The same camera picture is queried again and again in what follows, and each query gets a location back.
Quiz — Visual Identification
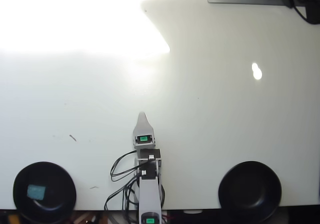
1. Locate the gray gripper with servo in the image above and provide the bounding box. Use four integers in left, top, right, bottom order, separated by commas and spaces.
132, 112, 156, 149

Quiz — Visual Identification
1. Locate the blue foam cube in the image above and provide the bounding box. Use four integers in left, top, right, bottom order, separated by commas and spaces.
26, 184, 47, 201

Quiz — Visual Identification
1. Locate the black round bowl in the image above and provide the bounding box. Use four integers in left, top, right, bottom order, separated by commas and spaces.
218, 161, 283, 224
12, 161, 77, 224

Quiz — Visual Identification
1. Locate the black looped servo cable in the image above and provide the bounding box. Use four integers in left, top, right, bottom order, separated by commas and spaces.
110, 149, 142, 183

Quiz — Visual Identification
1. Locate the black cable bundle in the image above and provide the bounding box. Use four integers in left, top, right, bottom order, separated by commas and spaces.
103, 175, 141, 219

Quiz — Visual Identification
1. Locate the black device with cables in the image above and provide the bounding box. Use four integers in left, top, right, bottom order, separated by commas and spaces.
261, 0, 320, 25

